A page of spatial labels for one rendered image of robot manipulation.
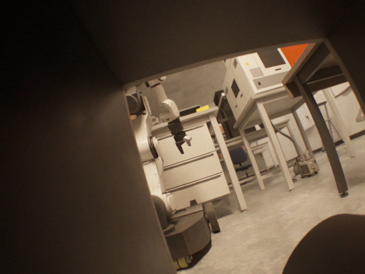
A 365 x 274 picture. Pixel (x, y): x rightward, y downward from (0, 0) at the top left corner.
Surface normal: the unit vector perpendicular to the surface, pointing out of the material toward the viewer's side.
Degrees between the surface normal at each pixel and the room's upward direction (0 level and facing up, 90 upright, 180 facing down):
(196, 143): 90
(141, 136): 54
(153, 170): 72
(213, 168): 90
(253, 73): 90
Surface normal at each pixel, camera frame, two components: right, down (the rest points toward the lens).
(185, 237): 0.85, -0.37
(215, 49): 0.30, 0.92
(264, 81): -0.05, -0.25
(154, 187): -0.20, -0.50
